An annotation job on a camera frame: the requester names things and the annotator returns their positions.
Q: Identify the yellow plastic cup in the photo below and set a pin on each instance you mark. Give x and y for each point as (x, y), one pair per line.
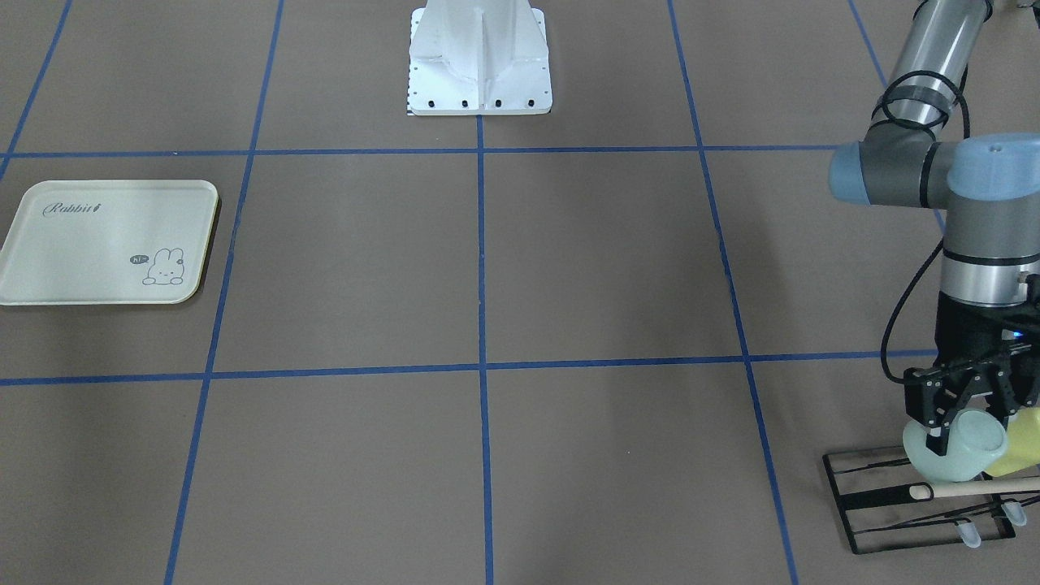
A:
(1022, 444)

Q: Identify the cream rabbit tray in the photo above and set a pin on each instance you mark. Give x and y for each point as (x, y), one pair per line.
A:
(108, 242)

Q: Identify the light green plastic cup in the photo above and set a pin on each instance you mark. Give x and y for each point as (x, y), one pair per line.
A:
(976, 440)

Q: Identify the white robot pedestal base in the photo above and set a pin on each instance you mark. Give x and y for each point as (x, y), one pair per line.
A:
(469, 58)

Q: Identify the black wire cup rack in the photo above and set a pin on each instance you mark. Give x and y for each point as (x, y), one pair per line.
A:
(882, 505)

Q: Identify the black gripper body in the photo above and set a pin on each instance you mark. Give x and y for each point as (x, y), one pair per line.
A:
(965, 331)

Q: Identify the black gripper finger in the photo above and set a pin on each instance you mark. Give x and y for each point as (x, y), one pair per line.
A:
(1016, 388)
(951, 391)

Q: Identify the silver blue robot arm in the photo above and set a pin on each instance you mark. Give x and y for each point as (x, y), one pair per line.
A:
(920, 152)

